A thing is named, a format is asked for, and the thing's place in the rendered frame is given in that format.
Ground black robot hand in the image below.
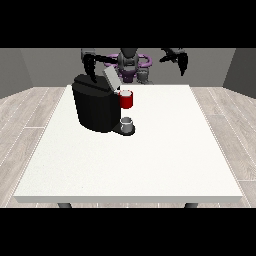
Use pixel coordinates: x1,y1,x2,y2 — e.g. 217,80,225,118
158,48,190,77
82,53,117,84

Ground pale grey machine lid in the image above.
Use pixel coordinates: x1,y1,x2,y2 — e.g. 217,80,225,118
102,65,122,91

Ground black coffee machine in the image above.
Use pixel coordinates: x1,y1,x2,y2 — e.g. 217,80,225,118
71,73,136,136

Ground red pod holder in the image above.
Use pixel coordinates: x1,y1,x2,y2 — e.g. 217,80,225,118
118,89,135,110

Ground grey robot trunk purple rings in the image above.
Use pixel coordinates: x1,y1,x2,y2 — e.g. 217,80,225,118
108,48,155,85

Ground small grey cup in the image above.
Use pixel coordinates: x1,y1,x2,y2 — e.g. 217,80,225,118
119,116,135,134

